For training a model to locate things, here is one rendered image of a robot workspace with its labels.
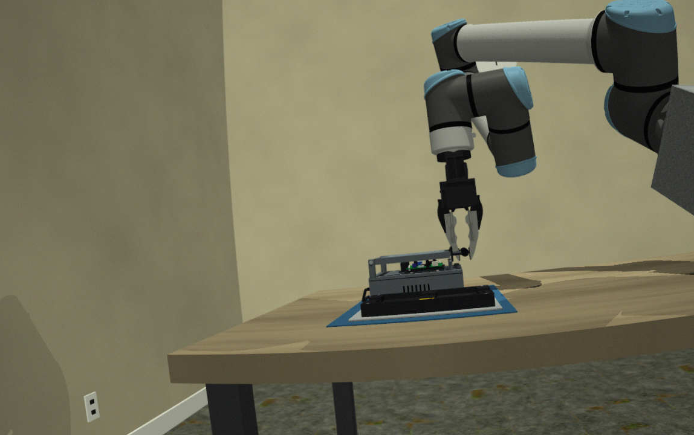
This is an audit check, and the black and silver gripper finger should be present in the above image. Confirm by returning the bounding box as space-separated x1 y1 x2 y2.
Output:
438 199 459 251
465 195 483 260

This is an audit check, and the green circuit board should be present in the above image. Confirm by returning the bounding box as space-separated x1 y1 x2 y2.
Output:
406 260 443 269

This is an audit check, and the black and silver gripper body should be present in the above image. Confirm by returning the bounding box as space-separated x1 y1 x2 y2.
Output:
436 150 478 212

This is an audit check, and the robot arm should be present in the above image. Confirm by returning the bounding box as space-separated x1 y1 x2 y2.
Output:
424 0 679 178

